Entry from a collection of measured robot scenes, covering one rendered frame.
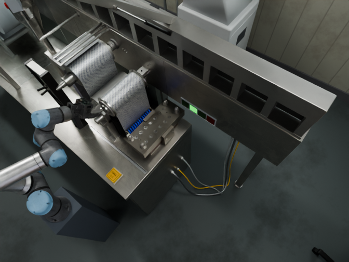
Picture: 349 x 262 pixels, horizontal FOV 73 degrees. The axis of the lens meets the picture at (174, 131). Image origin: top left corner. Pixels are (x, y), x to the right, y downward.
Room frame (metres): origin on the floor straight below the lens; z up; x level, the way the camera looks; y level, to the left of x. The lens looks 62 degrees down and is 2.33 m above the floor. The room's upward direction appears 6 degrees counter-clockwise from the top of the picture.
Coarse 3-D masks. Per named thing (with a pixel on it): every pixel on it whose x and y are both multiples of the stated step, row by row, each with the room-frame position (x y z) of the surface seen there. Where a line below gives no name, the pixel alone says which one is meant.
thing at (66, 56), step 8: (104, 24) 1.19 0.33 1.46; (88, 32) 1.14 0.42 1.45; (96, 32) 1.13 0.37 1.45; (104, 32) 1.13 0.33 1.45; (80, 40) 1.10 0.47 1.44; (88, 40) 1.10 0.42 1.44; (96, 40) 1.09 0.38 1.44; (64, 48) 1.03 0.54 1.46; (72, 48) 1.02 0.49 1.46; (80, 48) 1.02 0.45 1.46; (88, 48) 1.03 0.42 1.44; (56, 56) 0.98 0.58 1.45; (64, 56) 0.97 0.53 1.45; (72, 56) 0.97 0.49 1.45; (56, 64) 0.94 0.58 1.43; (64, 64) 0.93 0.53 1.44
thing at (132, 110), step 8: (144, 88) 0.88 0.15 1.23; (136, 96) 0.83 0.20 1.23; (144, 96) 0.87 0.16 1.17; (128, 104) 0.79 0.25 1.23; (136, 104) 0.82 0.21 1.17; (144, 104) 0.86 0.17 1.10; (120, 112) 0.74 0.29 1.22; (128, 112) 0.77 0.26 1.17; (136, 112) 0.81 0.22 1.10; (120, 120) 0.73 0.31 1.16; (128, 120) 0.76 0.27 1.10
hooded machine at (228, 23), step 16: (192, 0) 2.06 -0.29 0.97; (208, 0) 1.94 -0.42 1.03; (224, 0) 1.85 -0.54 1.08; (240, 0) 1.98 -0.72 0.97; (256, 0) 2.10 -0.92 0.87; (192, 16) 2.01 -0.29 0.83; (208, 16) 1.93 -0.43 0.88; (224, 16) 1.82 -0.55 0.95; (240, 16) 1.89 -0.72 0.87; (224, 32) 1.76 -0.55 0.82; (240, 32) 1.89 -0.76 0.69
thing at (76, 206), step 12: (60, 192) 0.41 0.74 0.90; (72, 192) 0.45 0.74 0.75; (72, 204) 0.33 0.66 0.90; (84, 204) 0.35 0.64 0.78; (72, 216) 0.26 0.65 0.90; (84, 216) 0.28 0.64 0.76; (96, 216) 0.30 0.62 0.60; (108, 216) 0.34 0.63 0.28; (60, 228) 0.20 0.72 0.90; (72, 228) 0.21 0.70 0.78; (84, 228) 0.22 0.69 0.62; (96, 228) 0.24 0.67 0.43; (108, 228) 0.26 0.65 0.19; (96, 240) 0.17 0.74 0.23
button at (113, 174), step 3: (114, 168) 0.52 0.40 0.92; (111, 171) 0.51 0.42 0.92; (114, 171) 0.50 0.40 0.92; (117, 171) 0.50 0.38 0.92; (108, 174) 0.49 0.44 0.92; (111, 174) 0.49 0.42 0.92; (114, 174) 0.48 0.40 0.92; (117, 174) 0.48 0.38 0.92; (120, 174) 0.48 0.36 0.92; (108, 177) 0.47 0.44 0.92; (111, 177) 0.47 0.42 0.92; (114, 177) 0.46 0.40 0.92; (117, 177) 0.46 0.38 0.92; (111, 180) 0.45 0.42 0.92; (114, 180) 0.44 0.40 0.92
